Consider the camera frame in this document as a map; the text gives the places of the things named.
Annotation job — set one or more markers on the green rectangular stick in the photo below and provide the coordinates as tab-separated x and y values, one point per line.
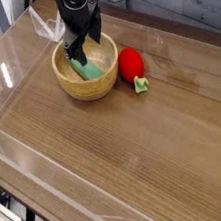
88	72

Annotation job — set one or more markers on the clear acrylic tray wall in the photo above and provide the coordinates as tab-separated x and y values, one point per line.
154	156

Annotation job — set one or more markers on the red plush strawberry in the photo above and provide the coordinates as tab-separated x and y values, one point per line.
131	68

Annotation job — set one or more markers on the clear acrylic corner bracket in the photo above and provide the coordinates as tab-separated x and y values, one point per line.
51	29

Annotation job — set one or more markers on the black table leg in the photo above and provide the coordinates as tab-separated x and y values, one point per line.
30	216

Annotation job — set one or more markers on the brown wooden bowl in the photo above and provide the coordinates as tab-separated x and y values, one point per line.
93	80

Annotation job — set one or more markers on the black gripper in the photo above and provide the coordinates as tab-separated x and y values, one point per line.
81	18

